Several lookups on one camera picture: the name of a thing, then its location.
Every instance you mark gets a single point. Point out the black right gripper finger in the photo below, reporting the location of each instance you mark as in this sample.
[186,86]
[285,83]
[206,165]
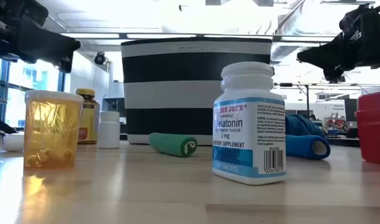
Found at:
[329,56]

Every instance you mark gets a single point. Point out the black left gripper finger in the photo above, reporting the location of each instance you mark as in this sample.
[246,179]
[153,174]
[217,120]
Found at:
[46,43]

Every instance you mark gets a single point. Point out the amber plastic pill container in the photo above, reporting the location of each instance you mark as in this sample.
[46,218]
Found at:
[53,124]

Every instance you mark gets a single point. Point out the yellow-capped fish oil bottle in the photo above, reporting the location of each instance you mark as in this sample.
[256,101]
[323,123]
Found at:
[90,118]

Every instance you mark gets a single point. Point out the red first aid kit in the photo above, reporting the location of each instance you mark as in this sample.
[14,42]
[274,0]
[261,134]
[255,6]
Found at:
[374,130]

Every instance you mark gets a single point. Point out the blue bandage roll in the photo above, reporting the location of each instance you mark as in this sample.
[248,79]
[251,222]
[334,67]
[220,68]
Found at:
[301,147]

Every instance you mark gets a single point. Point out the low white plastic jar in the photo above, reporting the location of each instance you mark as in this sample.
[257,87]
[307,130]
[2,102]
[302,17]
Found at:
[13,142]

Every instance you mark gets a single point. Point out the small white plastic bottle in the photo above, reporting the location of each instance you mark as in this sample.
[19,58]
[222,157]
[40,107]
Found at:
[109,132]

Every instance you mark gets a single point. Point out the white melatonin tablet bottle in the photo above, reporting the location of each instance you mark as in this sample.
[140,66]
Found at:
[248,130]

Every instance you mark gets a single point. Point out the green bandage roll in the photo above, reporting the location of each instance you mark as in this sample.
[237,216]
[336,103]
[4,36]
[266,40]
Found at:
[171,144]

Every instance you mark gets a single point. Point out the navy white striped fabric basket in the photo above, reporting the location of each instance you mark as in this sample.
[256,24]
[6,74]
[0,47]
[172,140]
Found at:
[171,93]

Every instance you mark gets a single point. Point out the black computer monitor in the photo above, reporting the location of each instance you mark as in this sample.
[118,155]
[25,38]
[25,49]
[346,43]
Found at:
[351,110]

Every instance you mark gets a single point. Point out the black thin post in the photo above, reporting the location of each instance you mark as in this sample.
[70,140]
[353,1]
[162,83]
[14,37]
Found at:
[307,102]

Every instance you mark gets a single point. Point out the black ceiling camera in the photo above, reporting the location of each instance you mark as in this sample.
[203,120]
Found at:
[99,58]

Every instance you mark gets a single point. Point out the black diagonal frame strut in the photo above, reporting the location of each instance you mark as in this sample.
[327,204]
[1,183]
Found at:
[3,125]

